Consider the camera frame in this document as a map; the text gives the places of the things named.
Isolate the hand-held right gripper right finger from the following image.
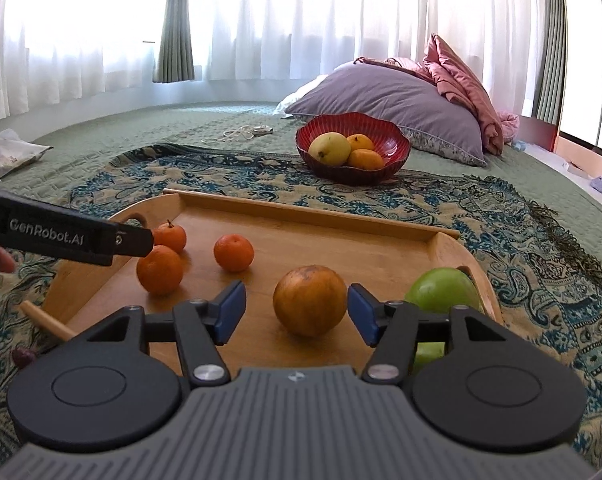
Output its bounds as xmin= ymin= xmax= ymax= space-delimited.
xmin=347 ymin=284 xmax=513 ymax=387

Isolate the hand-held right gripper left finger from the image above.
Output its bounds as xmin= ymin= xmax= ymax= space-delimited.
xmin=83 ymin=280 xmax=247 ymax=389

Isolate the large orange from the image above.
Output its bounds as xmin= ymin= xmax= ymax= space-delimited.
xmin=272 ymin=265 xmax=348 ymax=338

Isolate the small tangerine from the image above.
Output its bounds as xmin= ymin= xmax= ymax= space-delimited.
xmin=136 ymin=245 xmax=185 ymax=296
xmin=213 ymin=233 xmax=255 ymax=273
xmin=152 ymin=220 xmax=188 ymax=255

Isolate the wooden serving tray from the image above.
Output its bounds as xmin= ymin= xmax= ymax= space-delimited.
xmin=20 ymin=187 xmax=505 ymax=377

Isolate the white plastic bag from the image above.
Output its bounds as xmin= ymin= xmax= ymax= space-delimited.
xmin=0 ymin=128 xmax=54 ymax=177

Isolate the green quilted bedspread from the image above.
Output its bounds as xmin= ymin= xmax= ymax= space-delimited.
xmin=0 ymin=100 xmax=602 ymax=281

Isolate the red scalloped bowl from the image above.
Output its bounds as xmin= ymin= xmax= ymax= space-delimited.
xmin=295 ymin=113 xmax=412 ymax=186

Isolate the yellow mango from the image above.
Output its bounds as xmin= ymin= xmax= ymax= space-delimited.
xmin=308 ymin=131 xmax=352 ymax=166

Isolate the blue patterned woven blanket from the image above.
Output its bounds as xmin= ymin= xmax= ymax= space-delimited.
xmin=0 ymin=142 xmax=602 ymax=456

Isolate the white pillow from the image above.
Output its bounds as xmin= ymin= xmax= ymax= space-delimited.
xmin=273 ymin=75 xmax=329 ymax=119

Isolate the purple pillow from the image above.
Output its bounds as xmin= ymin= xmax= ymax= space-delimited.
xmin=284 ymin=67 xmax=488 ymax=168

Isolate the small pink cloth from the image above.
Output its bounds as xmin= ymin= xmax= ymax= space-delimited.
xmin=498 ymin=111 xmax=521 ymax=150

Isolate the pink quilt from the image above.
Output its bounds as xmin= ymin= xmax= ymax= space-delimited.
xmin=353 ymin=33 xmax=504 ymax=157

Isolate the brown wooden headboard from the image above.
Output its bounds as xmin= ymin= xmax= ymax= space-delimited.
xmin=518 ymin=115 xmax=560 ymax=155

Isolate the white sheer curtain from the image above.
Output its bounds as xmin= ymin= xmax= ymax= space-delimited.
xmin=1 ymin=0 xmax=549 ymax=113

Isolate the white wardrobe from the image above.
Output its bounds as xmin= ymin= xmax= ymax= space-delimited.
xmin=556 ymin=0 xmax=602 ymax=153

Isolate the white cable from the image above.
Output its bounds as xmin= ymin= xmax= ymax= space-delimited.
xmin=201 ymin=124 xmax=275 ymax=145

